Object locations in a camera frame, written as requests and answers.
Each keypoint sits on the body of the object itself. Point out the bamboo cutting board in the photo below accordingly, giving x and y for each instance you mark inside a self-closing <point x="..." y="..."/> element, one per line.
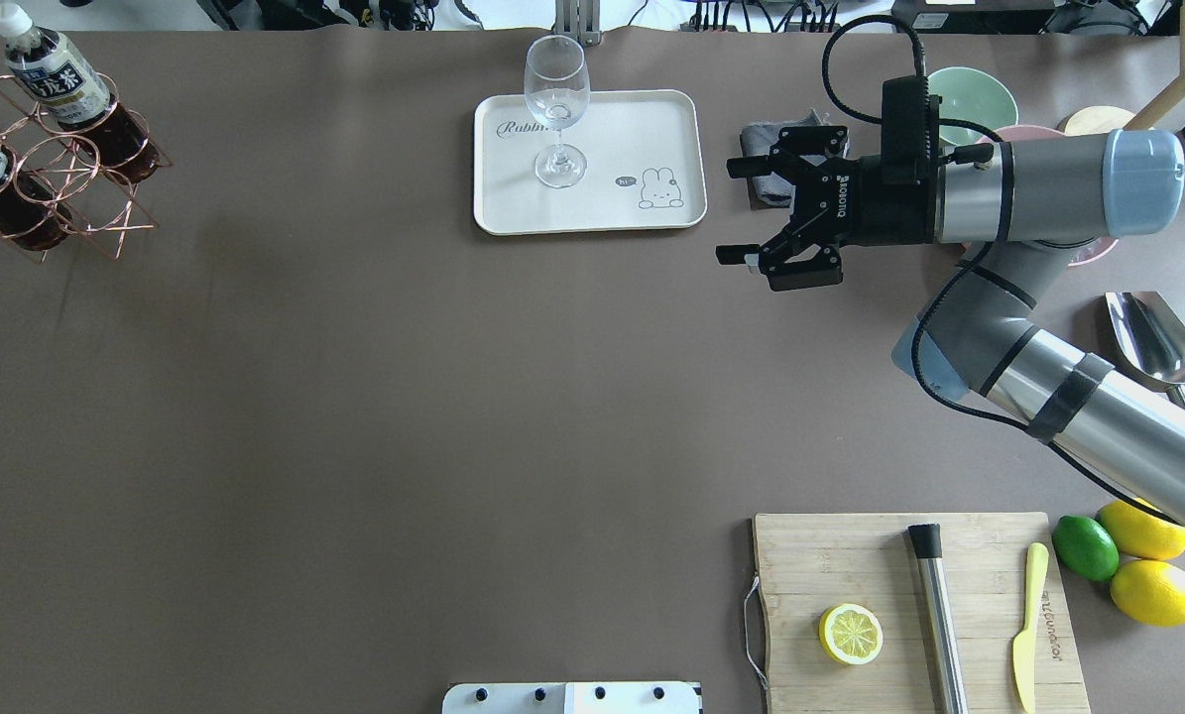
<point x="808" y="563"/>

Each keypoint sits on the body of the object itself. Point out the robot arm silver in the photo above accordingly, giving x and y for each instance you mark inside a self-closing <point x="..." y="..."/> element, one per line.
<point x="1023" y="209"/>

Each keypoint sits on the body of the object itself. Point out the copper wire bottle basket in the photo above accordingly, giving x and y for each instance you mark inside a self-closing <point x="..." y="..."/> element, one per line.
<point x="82" y="200"/>

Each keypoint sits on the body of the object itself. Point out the tea bottle white cap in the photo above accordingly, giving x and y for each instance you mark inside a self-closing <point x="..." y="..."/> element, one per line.
<point x="52" y="70"/>

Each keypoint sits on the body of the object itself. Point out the mint green bowl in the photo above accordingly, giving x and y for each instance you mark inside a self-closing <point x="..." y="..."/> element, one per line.
<point x="970" y="94"/>

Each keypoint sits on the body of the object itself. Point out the half lemon slice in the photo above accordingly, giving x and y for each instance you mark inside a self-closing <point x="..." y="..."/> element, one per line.
<point x="851" y="634"/>

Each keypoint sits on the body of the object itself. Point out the clear wine glass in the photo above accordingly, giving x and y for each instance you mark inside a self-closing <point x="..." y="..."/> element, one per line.
<point x="556" y="93"/>

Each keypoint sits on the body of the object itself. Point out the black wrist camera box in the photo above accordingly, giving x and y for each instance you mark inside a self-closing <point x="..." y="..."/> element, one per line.
<point x="908" y="132"/>

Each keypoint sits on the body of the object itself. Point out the yellow lemon upper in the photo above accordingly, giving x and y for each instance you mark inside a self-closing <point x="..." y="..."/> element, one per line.
<point x="1138" y="534"/>

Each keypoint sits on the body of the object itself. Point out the steel ice scoop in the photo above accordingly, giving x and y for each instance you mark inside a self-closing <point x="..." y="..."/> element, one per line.
<point x="1151" y="341"/>

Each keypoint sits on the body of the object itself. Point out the yellow plastic knife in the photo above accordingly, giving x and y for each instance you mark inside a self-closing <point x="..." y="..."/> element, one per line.
<point x="1024" y="643"/>

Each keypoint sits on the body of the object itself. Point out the green lime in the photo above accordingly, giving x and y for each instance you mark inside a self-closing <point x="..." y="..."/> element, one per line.
<point x="1086" y="548"/>

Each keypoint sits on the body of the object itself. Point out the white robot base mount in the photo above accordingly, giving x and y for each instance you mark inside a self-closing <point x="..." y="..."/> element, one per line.
<point x="620" y="696"/>

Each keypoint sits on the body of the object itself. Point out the wooden cup tree stand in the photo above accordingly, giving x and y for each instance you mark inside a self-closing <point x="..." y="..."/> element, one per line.
<point x="1172" y="84"/>

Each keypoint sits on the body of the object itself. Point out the yellow lemon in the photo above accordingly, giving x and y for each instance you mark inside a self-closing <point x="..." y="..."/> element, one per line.
<point x="1138" y="534"/>
<point x="1150" y="591"/>

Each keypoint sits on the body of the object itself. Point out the pink bowl of ice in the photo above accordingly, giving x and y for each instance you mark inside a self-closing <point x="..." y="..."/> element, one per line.
<point x="1099" y="247"/>

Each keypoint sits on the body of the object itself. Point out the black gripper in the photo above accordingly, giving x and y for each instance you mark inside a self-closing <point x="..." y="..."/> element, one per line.
<point x="885" y="212"/>

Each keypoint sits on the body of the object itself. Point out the cream rabbit tray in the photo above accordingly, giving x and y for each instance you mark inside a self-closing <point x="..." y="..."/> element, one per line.
<point x="644" y="166"/>

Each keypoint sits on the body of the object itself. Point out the yellow lemon lower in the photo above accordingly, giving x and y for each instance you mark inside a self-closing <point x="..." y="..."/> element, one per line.
<point x="1150" y="591"/>

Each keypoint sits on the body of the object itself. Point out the steel muddler black tip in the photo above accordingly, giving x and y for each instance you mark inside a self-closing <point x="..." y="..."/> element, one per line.
<point x="929" y="554"/>

